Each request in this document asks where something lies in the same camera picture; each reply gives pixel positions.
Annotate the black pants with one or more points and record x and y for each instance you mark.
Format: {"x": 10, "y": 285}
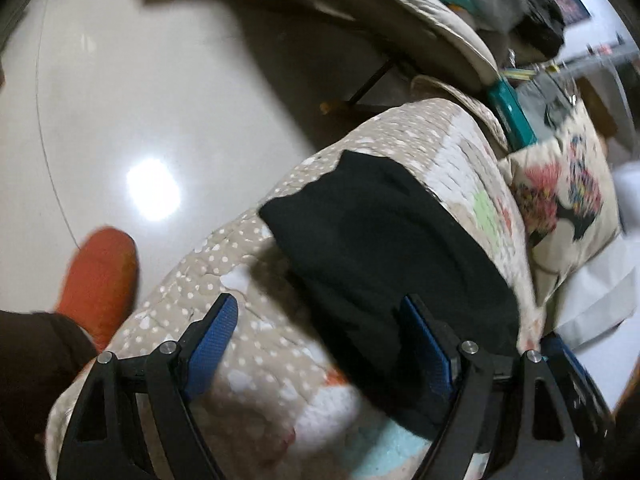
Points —
{"x": 358, "y": 241}

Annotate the teal cardboard box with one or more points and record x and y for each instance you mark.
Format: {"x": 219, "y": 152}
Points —
{"x": 503, "y": 101}

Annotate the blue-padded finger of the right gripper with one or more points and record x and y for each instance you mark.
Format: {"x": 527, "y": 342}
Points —
{"x": 560, "y": 359}

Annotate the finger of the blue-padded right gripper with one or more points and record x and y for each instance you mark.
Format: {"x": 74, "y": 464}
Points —
{"x": 511, "y": 409}

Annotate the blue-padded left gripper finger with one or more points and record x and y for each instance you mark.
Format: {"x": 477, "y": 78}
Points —
{"x": 105, "y": 438}

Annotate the white metal shelf rack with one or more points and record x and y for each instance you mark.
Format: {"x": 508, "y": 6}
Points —
{"x": 611, "y": 69}

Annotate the black clothes pile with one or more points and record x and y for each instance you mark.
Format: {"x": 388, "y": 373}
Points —
{"x": 542, "y": 27}

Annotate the patchwork quilted bed cover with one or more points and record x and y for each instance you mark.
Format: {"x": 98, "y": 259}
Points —
{"x": 277, "y": 395}

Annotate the orange slipper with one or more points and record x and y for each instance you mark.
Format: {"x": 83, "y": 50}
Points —
{"x": 101, "y": 284}

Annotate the beige padded lounge chair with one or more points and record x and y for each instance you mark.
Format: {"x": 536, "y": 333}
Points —
{"x": 431, "y": 38}

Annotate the floral print cushion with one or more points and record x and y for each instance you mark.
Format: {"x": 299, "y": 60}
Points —
{"x": 565, "y": 194}

